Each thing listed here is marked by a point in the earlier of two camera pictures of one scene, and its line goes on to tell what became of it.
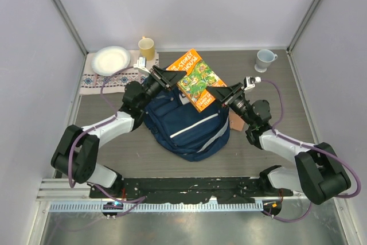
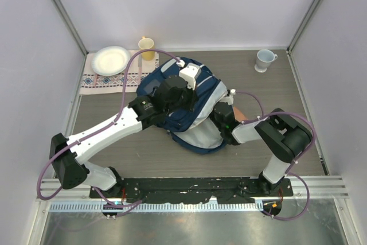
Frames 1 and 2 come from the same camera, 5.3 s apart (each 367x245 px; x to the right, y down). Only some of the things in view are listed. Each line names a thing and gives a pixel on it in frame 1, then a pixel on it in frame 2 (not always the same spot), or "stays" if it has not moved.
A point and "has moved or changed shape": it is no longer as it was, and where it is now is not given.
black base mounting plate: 189,190 stays
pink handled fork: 95,80 stays
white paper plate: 110,59 stays
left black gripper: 170,78 -> 194,98
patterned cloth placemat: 93,83 stays
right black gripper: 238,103 -> 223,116
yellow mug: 146,47 stays
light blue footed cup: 264,57 stays
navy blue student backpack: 170,121 has moved or changed shape
